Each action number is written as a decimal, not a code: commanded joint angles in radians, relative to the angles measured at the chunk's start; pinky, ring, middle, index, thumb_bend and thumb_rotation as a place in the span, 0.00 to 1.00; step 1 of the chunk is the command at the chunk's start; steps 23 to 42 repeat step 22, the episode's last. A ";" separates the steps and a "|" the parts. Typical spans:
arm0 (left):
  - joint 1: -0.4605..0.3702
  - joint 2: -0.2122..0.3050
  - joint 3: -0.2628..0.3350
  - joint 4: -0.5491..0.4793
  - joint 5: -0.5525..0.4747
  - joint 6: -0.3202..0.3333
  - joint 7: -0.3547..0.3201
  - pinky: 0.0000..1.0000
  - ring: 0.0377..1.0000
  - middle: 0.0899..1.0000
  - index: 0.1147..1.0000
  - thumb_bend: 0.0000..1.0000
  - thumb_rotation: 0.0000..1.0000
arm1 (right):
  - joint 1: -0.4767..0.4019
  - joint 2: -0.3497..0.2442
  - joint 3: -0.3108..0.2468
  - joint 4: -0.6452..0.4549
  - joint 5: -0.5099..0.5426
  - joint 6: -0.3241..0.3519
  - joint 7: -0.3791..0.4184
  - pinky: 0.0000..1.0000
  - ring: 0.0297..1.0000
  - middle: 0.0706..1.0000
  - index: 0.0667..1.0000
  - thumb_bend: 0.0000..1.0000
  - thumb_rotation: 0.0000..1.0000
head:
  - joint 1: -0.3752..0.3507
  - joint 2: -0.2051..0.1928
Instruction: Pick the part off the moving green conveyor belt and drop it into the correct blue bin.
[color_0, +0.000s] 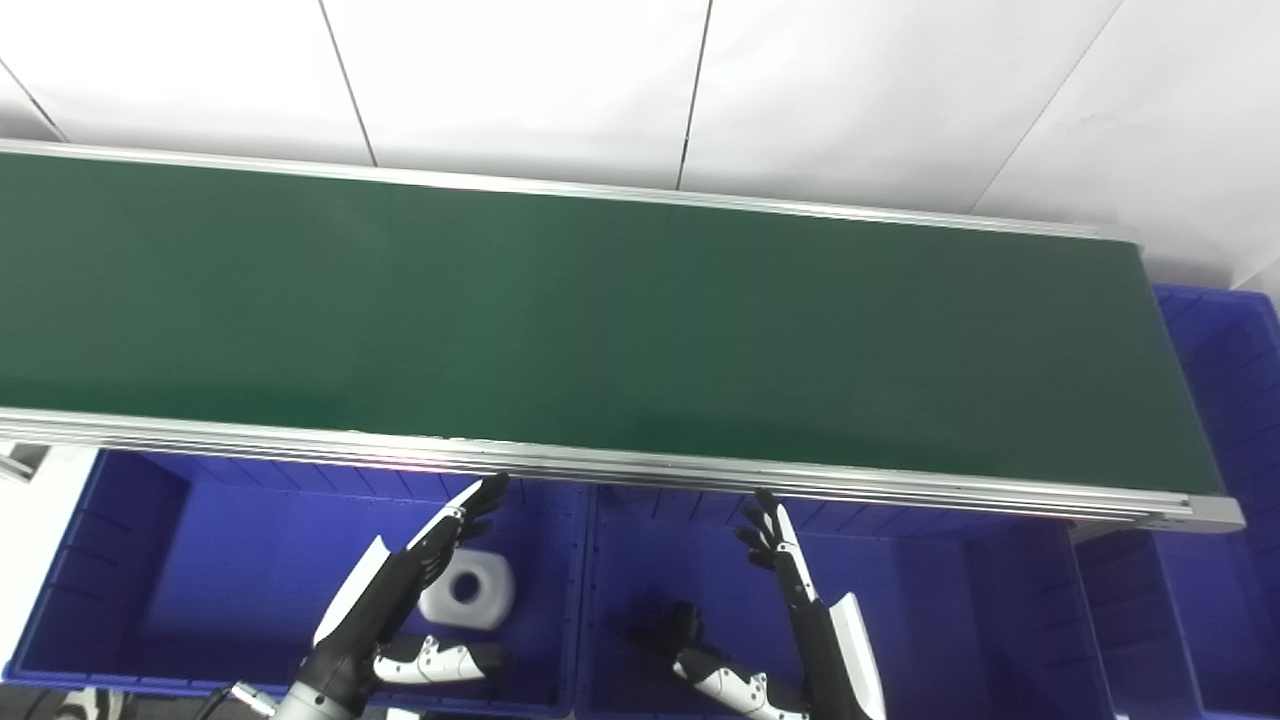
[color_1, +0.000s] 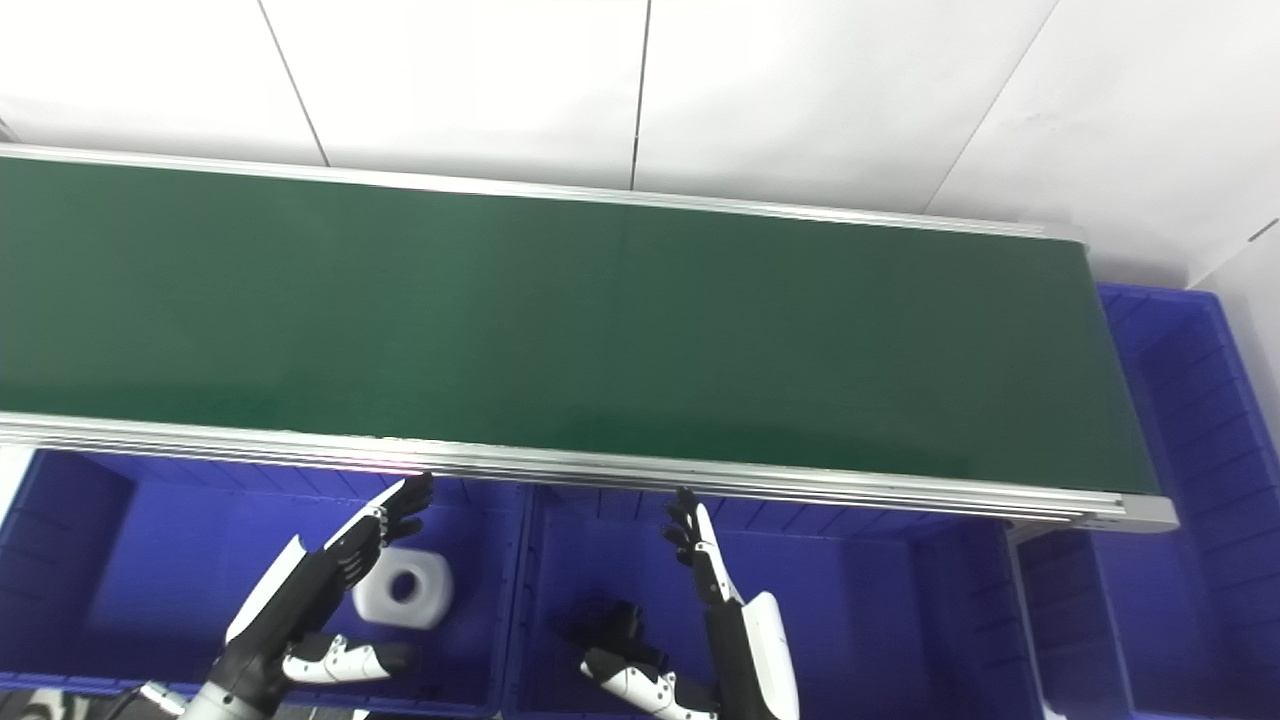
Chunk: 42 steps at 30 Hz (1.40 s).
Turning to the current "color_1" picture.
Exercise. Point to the grey conveyor end cap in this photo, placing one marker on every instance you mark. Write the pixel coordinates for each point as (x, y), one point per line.
(1150, 513)

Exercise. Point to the aluminium conveyor side rail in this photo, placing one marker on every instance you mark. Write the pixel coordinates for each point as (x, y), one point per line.
(500, 187)
(600, 468)

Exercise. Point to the blue plastic bin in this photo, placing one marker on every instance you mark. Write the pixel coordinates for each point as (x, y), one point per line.
(870, 620)
(150, 560)
(1200, 480)

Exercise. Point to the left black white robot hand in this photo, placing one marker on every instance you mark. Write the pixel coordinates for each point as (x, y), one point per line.
(290, 610)

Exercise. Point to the green conveyor belt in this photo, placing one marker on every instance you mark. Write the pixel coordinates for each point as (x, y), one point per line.
(600, 330)

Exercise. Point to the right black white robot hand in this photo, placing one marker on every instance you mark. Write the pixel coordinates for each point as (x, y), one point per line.
(750, 660)

